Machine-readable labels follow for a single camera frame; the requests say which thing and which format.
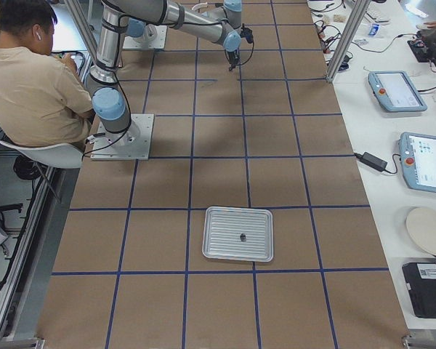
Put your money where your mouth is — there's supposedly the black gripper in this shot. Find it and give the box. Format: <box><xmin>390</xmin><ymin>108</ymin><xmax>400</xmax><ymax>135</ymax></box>
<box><xmin>225</xmin><ymin>24</ymin><xmax>254</xmax><ymax>71</ymax></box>

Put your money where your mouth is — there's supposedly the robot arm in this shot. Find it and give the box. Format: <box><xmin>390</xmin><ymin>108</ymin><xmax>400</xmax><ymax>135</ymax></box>
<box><xmin>118</xmin><ymin>1</ymin><xmax>254</xmax><ymax>70</ymax></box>
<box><xmin>86</xmin><ymin>1</ymin><xmax>186</xmax><ymax>150</ymax></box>

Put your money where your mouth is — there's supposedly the silver ribbed metal tray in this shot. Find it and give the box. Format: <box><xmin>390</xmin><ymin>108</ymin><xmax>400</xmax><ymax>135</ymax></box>
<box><xmin>202</xmin><ymin>206</ymin><xmax>274</xmax><ymax>262</ymax></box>

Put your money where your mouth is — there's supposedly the aluminium pillar right side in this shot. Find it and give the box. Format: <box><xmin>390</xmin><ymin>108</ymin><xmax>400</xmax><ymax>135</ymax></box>
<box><xmin>326</xmin><ymin>0</ymin><xmax>370</xmax><ymax>83</ymax></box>

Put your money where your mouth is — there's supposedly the upper teach pendant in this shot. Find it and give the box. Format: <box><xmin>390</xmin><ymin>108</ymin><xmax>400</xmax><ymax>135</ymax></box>
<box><xmin>368</xmin><ymin>71</ymin><xmax>427</xmax><ymax>113</ymax></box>

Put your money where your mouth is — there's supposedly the teach pendant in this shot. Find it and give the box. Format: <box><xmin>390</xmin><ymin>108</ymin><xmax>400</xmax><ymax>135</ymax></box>
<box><xmin>398</xmin><ymin>132</ymin><xmax>436</xmax><ymax>193</ymax></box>
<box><xmin>368</xmin><ymin>71</ymin><xmax>427</xmax><ymax>113</ymax></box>

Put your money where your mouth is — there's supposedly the black power adapter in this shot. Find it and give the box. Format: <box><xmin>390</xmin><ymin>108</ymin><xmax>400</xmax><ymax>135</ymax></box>
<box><xmin>354</xmin><ymin>152</ymin><xmax>397</xmax><ymax>175</ymax></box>

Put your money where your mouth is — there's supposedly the white plastic chair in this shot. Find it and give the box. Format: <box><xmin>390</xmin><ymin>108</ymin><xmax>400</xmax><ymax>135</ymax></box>
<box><xmin>0</xmin><ymin>140</ymin><xmax>85</xmax><ymax>204</ymax></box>

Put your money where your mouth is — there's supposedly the seated person beige shirt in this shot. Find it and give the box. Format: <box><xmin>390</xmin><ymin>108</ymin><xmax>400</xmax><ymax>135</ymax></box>
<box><xmin>0</xmin><ymin>1</ymin><xmax>94</xmax><ymax>149</ymax></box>

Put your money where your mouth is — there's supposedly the lower teach pendant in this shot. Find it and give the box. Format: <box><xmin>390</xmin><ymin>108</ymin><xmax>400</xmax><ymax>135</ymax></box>
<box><xmin>398</xmin><ymin>132</ymin><xmax>436</xmax><ymax>193</ymax></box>

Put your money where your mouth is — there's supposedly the beige round plate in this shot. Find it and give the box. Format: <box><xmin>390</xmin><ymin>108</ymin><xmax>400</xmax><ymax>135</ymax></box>
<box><xmin>405</xmin><ymin>207</ymin><xmax>436</xmax><ymax>256</ymax></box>

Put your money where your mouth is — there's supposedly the black laptop with label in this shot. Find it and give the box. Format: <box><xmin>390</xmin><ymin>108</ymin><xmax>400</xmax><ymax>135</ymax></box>
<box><xmin>402</xmin><ymin>262</ymin><xmax>436</xmax><ymax>319</ymax></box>

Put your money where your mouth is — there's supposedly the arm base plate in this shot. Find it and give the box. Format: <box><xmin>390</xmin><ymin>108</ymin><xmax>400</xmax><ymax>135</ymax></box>
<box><xmin>123</xmin><ymin>23</ymin><xmax>167</xmax><ymax>51</ymax></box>
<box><xmin>89</xmin><ymin>114</ymin><xmax>154</xmax><ymax>161</ymax></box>

